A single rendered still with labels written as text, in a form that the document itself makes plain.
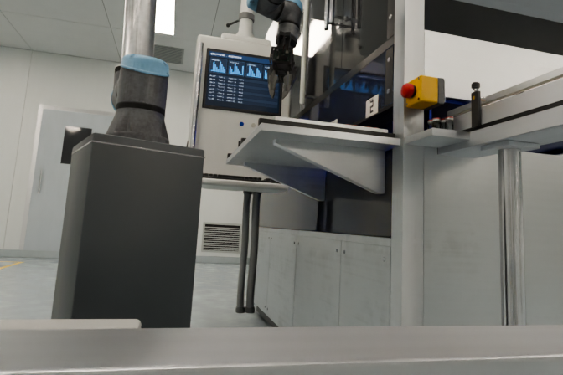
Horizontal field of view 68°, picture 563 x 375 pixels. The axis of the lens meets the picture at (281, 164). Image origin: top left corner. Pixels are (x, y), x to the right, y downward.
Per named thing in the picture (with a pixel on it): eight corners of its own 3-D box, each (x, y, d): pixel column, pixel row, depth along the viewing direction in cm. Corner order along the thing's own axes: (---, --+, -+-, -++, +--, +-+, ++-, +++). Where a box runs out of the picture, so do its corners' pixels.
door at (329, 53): (306, 109, 214) (311, 2, 223) (342, 80, 169) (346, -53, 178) (304, 109, 214) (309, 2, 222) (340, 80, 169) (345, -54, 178)
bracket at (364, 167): (379, 193, 127) (380, 151, 129) (384, 193, 124) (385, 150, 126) (270, 185, 118) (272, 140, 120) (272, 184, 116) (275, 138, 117)
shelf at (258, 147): (333, 173, 187) (333, 169, 187) (426, 148, 120) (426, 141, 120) (225, 164, 175) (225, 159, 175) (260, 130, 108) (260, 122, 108)
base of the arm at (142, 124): (112, 138, 93) (117, 95, 94) (97, 146, 105) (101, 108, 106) (178, 148, 101) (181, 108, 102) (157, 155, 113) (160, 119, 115)
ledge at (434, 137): (448, 149, 119) (448, 142, 120) (481, 141, 107) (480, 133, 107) (404, 144, 116) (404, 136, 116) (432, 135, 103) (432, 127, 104)
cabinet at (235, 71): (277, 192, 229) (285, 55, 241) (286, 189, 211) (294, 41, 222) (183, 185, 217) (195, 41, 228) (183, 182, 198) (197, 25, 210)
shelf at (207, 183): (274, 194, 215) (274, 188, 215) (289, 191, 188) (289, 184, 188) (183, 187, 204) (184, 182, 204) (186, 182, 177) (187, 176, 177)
